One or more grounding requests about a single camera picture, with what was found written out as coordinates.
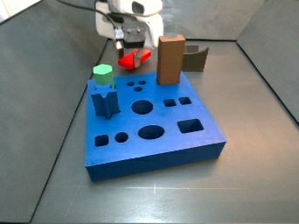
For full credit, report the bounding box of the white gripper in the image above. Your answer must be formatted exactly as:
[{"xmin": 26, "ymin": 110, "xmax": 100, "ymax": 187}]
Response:
[{"xmin": 94, "ymin": 0, "xmax": 164, "ymax": 68}]

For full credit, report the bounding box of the red two-pronged object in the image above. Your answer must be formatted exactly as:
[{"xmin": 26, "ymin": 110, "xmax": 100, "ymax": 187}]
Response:
[{"xmin": 117, "ymin": 49, "xmax": 152, "ymax": 70}]

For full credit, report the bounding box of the blue fixture block with holes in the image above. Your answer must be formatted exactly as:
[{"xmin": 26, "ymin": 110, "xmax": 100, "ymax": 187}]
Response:
[{"xmin": 85, "ymin": 73, "xmax": 226, "ymax": 181}]

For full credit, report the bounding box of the green octagonal peg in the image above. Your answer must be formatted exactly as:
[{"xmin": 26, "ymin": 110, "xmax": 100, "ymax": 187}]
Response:
[{"xmin": 93, "ymin": 64, "xmax": 114, "ymax": 87}]

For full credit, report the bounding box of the brown tall peg block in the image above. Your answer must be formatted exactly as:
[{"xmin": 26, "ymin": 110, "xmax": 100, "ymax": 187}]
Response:
[{"xmin": 156, "ymin": 34, "xmax": 185, "ymax": 85}]

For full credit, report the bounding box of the blue star peg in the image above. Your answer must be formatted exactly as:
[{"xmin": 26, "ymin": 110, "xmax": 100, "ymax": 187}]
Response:
[{"xmin": 90, "ymin": 84, "xmax": 120, "ymax": 119}]

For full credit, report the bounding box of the black curved cradle stand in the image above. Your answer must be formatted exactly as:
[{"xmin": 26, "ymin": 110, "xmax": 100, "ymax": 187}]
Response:
[{"xmin": 181, "ymin": 45, "xmax": 209, "ymax": 72}]

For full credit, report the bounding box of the black cable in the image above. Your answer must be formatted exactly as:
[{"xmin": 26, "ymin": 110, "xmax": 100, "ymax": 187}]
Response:
[{"xmin": 56, "ymin": 0, "xmax": 118, "ymax": 39}]

